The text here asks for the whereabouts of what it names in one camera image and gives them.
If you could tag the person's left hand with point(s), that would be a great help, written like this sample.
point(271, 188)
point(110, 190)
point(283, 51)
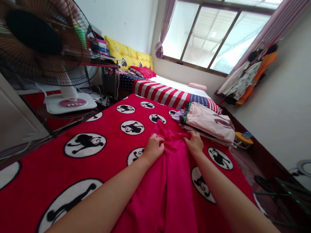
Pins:
point(153, 147)

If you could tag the person's right hand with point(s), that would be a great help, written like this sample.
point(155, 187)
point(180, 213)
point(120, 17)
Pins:
point(195, 143)

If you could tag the person's left fingers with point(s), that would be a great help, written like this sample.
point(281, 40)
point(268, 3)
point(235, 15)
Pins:
point(159, 140)

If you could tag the magenta pink garment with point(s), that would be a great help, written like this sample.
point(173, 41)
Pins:
point(167, 184)

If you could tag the stack of folded clothes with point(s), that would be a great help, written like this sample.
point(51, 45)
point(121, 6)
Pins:
point(207, 122)

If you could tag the bed with striped starred cover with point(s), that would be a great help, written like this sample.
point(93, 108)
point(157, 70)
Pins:
point(170, 89)

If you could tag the pink folded cloth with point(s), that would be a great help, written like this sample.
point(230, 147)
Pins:
point(197, 86)

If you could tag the red pillow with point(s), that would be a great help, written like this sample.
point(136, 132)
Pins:
point(143, 71)

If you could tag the red monkey print blanket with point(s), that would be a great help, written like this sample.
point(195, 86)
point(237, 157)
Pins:
point(80, 155)

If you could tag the yellow stool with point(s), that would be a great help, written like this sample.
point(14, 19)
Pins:
point(243, 138)

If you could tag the yellow tufted headboard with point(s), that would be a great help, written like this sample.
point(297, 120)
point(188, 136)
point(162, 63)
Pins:
point(128, 54)

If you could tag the cluttered dark side table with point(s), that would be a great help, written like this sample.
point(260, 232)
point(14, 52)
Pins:
point(104, 63)

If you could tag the rack of hanging clothes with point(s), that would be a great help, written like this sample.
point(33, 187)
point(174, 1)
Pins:
point(250, 75)

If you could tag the pink striped curtain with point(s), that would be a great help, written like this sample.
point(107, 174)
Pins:
point(269, 34)
point(165, 26)

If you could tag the white pink electric fan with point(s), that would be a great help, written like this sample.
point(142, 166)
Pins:
point(46, 48)

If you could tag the white round object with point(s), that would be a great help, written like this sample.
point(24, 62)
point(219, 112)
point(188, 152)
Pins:
point(302, 171)

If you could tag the window with brown frame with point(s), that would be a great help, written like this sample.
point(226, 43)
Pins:
point(218, 36)

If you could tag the green metal folding frame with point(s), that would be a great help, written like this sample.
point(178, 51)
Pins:
point(281, 191)

